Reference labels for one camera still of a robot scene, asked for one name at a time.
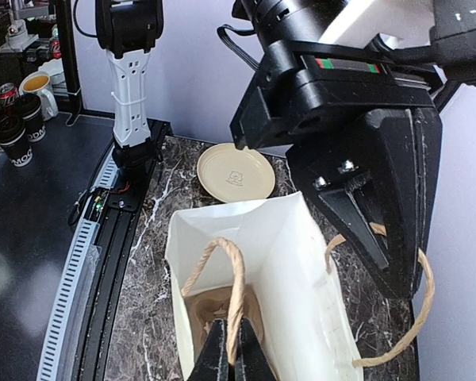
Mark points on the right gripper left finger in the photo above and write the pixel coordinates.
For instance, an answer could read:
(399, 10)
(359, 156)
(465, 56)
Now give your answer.
(212, 363)

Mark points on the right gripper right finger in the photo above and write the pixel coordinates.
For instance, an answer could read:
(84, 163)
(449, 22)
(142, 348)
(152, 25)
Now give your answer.
(251, 363)

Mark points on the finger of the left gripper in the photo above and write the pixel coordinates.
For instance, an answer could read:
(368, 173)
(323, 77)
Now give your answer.
(375, 180)

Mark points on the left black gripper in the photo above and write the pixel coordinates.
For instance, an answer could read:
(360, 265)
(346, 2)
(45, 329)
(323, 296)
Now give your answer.
(302, 88)

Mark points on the brown cardboard cup carrier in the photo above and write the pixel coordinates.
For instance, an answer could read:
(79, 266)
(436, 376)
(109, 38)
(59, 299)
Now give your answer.
(213, 304)

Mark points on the cream paper carry bag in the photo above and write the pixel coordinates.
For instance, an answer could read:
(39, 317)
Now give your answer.
(276, 247)

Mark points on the beige round plate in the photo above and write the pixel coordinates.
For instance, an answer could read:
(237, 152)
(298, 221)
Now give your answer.
(232, 175)

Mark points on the background white mug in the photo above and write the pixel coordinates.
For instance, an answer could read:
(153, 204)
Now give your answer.
(39, 83)

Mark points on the background red soda can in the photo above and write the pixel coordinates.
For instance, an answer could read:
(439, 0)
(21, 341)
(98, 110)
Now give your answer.
(8, 94)

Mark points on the background black cup group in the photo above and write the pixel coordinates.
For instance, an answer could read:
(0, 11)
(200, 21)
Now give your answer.
(20, 127)

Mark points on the grey slotted cable duct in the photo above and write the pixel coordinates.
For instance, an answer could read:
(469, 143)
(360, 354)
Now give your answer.
(68, 324)

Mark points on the black front rail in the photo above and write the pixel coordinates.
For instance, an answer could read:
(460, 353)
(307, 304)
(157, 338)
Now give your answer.
(114, 239)

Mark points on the left black frame post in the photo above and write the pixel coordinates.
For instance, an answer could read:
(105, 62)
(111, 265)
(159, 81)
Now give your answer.
(68, 53)

